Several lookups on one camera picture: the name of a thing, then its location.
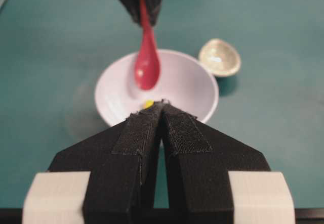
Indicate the red plastic soup spoon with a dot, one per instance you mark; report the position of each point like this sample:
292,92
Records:
147,65

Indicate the yellow hexagonal prism block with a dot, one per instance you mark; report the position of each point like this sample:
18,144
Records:
147,104

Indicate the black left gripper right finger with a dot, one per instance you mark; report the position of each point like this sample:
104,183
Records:
214,178

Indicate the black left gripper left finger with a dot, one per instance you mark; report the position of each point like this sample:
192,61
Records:
100,179

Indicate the white round bowl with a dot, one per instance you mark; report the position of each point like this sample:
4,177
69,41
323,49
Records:
183,82

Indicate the speckled ceramic spoon rest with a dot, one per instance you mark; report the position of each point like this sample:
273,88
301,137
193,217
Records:
220,58

